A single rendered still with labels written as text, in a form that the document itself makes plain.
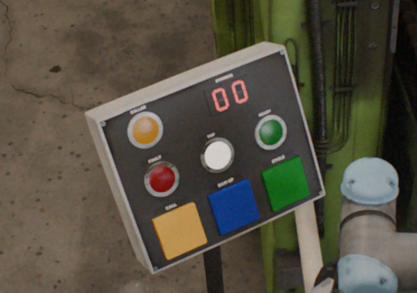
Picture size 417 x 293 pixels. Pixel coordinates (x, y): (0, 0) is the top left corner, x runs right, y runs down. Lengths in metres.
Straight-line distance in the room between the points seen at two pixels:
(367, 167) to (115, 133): 0.42
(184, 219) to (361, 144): 0.59
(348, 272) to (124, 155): 0.46
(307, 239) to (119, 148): 0.63
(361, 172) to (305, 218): 0.79
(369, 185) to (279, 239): 1.00
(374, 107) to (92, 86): 1.63
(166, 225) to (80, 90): 1.87
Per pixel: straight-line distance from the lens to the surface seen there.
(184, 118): 1.36
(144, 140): 1.34
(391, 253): 1.05
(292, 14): 1.59
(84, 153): 2.97
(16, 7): 3.72
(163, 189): 1.37
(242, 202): 1.42
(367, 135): 1.84
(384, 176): 1.10
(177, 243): 1.40
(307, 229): 1.86
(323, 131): 1.77
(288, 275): 2.10
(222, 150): 1.39
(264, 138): 1.42
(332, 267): 1.30
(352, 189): 1.08
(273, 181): 1.44
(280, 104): 1.42
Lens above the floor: 2.10
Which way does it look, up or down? 45 degrees down
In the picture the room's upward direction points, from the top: 5 degrees counter-clockwise
